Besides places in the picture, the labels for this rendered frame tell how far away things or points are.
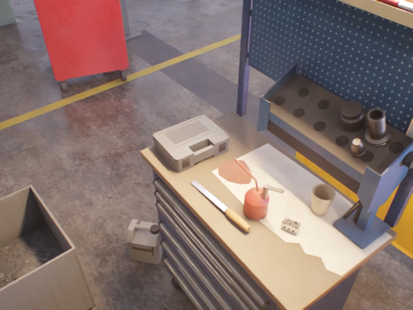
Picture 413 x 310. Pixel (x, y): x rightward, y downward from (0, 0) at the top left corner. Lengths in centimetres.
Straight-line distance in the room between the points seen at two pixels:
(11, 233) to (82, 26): 200
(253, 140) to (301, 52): 46
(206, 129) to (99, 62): 237
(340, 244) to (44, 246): 155
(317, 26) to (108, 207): 190
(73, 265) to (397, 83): 152
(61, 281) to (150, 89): 234
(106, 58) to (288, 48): 260
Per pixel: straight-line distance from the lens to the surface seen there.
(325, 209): 147
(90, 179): 304
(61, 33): 379
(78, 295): 219
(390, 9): 104
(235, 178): 156
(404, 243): 256
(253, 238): 139
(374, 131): 125
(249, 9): 166
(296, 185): 158
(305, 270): 135
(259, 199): 138
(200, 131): 168
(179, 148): 160
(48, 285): 202
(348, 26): 136
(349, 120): 129
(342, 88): 143
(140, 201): 281
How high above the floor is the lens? 205
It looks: 41 degrees down
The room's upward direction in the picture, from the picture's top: straight up
